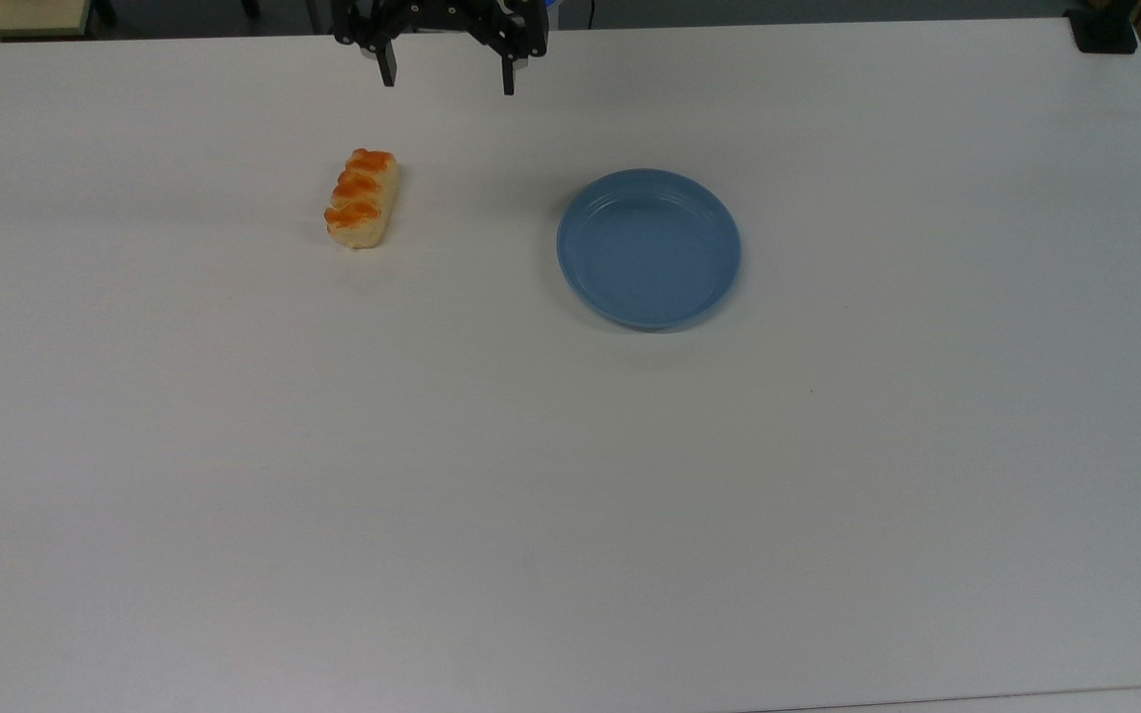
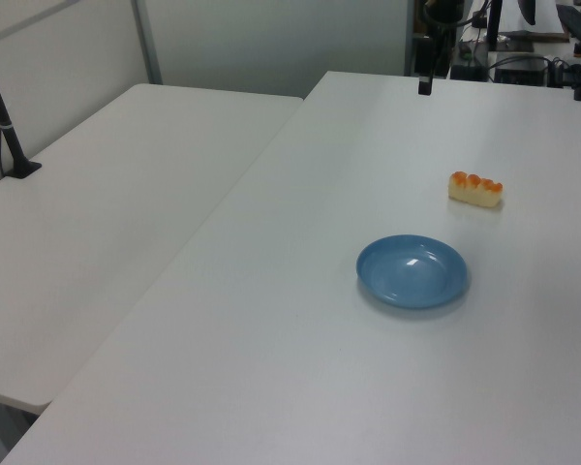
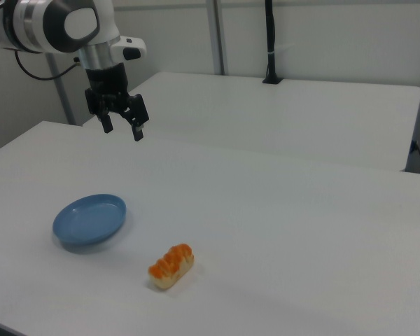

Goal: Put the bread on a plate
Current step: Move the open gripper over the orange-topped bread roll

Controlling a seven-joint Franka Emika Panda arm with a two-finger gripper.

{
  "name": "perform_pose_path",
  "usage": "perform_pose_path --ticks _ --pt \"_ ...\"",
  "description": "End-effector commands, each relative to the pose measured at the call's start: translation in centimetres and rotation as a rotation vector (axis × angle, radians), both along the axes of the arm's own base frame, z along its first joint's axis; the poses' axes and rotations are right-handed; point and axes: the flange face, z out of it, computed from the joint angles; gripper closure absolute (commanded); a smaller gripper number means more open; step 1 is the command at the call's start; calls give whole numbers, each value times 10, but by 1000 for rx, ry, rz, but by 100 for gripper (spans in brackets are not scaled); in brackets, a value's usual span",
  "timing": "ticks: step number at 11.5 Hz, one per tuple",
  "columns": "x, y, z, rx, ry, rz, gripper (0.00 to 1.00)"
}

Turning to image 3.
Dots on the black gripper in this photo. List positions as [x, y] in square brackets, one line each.
[106, 84]

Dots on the orange glazed bread loaf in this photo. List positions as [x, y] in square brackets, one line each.
[171, 266]

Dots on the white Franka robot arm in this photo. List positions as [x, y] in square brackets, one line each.
[38, 21]

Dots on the blue round plate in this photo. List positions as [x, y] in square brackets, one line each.
[89, 220]

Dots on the white side table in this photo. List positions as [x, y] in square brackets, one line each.
[266, 122]

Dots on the grey metal frame post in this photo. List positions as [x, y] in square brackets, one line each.
[64, 94]

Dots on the grey partition post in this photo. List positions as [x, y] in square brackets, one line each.
[217, 35]

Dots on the black camera stand pole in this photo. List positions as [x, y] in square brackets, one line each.
[271, 38]

